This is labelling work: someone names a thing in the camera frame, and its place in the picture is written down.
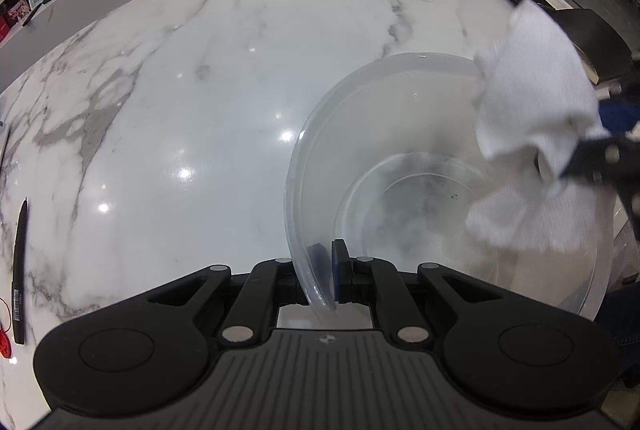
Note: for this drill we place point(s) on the person's jeans leg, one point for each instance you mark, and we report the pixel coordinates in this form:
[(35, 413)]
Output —
[(622, 315)]

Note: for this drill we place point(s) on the white cloth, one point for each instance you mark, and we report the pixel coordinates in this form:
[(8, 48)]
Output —
[(530, 84)]

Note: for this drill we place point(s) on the black remote control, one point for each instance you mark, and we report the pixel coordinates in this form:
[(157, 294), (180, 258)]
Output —
[(32, 15)]

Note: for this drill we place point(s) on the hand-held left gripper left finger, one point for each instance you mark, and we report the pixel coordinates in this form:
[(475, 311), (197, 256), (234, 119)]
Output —
[(287, 287)]

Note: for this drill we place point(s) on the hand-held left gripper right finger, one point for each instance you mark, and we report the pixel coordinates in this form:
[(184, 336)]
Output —
[(341, 270)]

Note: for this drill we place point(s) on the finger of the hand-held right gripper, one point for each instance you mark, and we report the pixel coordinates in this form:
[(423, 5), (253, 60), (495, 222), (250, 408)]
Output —
[(605, 157), (620, 117)]

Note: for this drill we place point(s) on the clear plastic bowl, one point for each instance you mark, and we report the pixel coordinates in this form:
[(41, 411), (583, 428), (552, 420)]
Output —
[(400, 119)]

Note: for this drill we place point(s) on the black pen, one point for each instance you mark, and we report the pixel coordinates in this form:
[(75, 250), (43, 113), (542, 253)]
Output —
[(20, 270)]

